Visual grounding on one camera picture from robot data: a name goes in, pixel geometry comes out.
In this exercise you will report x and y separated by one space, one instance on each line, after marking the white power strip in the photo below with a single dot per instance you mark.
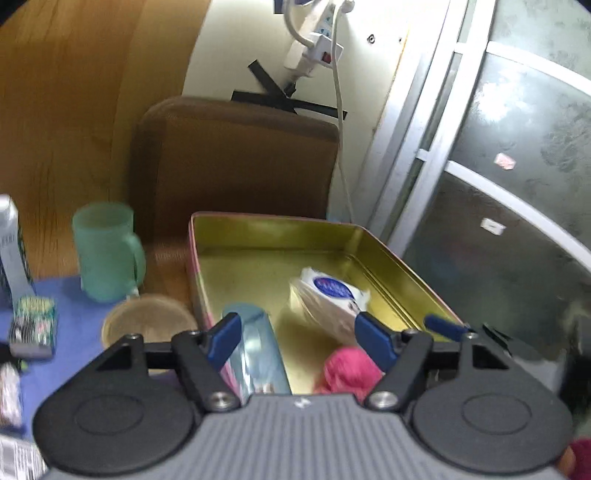
316 44

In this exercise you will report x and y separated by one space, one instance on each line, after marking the green plastic cup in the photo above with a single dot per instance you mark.
104 251

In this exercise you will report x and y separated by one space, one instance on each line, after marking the small patterned packet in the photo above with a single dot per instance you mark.
9 394

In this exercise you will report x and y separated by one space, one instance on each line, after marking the round wooden bowl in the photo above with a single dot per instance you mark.
143 316

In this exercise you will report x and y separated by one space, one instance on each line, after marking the gold metal tin box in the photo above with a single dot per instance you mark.
258 258

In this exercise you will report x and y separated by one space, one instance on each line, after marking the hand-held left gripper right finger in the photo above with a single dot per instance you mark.
375 340

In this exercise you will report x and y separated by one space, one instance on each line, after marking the dark pink cloth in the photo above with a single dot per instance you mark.
579 454

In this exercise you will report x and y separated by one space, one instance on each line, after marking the wooden door panel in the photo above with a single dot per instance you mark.
74 115

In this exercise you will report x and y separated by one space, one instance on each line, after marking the pink yarn ball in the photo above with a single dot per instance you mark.
346 371

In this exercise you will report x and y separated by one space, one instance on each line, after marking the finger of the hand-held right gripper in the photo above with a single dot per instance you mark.
444 325

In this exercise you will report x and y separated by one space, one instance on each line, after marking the black tape strip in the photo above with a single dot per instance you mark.
286 105
268 79

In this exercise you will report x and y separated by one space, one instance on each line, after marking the white tissue pack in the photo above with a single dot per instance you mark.
330 300

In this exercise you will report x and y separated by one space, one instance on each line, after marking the brown chair backrest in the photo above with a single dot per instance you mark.
231 161

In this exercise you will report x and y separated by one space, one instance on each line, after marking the aluminium frosted glass door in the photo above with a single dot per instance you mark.
508 161

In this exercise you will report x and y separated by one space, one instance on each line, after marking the green printed packet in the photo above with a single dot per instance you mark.
33 325

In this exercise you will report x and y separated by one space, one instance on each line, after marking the blue table mat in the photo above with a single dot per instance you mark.
78 332

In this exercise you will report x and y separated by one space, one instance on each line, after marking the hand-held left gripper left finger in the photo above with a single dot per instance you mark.
225 338

